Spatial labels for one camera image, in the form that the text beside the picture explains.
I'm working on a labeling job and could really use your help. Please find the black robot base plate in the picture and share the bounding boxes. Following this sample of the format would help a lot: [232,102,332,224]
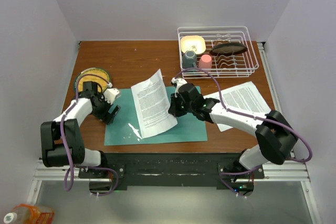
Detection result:
[79,153,264,195]

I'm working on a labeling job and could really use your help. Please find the grey-blue mug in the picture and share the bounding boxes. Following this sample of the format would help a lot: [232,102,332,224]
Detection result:
[182,50,197,69]

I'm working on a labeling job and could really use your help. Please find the metal folder clip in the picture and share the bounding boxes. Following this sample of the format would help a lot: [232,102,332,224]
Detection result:
[128,123,142,142]

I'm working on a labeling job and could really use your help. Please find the green file folder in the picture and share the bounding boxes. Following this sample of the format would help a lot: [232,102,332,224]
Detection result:
[103,85,208,146]

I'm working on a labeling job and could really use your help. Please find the pink cup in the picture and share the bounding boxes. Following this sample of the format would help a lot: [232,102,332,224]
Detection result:
[198,54,212,72]

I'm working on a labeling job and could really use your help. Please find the round woven yellow coaster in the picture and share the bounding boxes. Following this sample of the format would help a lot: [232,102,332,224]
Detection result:
[73,67,111,93]

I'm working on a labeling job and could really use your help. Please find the cream square bowl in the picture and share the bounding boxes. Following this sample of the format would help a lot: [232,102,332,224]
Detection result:
[180,35,206,55]

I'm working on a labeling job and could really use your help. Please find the white wire dish rack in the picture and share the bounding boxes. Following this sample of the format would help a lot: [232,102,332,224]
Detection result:
[177,26,259,79]

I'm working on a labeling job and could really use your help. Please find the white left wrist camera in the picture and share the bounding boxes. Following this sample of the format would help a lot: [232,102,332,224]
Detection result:
[103,88,121,104]

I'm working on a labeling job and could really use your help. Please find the dark brown oval plate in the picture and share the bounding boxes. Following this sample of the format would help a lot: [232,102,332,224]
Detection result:
[209,42,248,56]

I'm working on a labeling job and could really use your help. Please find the orange drink bottle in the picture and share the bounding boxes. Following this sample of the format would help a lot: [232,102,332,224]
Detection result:
[3,204,55,224]

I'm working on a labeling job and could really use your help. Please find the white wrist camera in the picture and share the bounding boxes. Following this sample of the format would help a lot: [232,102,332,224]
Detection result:
[103,88,121,104]
[171,78,187,97]

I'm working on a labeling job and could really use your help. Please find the printed paper stack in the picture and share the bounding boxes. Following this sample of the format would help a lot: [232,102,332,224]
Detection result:
[203,81,271,132]

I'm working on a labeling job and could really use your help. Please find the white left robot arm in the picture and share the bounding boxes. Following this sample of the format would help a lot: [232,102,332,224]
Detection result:
[40,81,121,178]

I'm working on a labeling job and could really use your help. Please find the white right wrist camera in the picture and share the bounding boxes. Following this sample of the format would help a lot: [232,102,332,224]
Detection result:
[171,78,187,97]

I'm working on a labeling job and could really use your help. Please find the printed white paper sheet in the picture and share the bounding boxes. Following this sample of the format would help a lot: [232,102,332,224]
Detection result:
[131,70,177,138]

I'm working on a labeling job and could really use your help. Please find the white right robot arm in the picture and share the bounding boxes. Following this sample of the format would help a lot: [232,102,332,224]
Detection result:
[168,78,298,178]

